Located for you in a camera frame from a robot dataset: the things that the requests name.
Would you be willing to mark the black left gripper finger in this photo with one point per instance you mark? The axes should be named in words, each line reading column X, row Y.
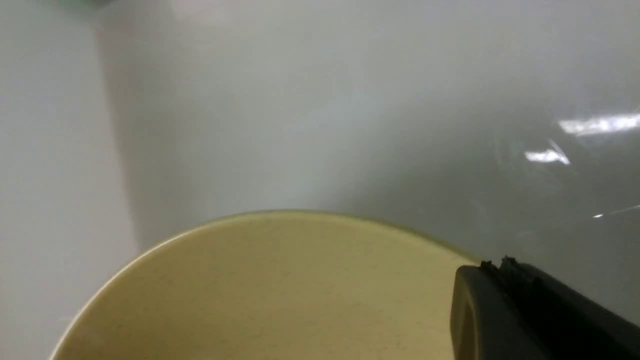
column 516, row 311

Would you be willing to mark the yellow noodle bowl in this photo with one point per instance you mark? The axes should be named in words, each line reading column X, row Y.
column 276, row 285

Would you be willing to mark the large white plastic tub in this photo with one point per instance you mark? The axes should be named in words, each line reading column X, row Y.
column 504, row 127

